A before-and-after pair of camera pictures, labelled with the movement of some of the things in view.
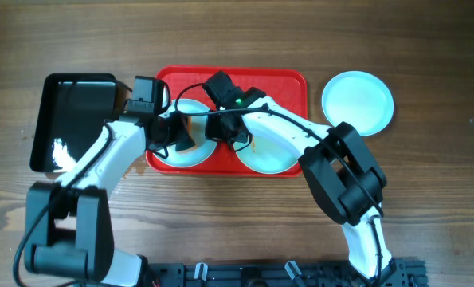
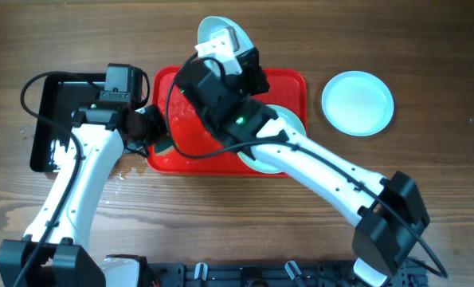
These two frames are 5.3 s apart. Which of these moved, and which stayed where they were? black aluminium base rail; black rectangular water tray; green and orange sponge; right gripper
Moved: green and orange sponge; right gripper
Stayed: black rectangular water tray; black aluminium base rail
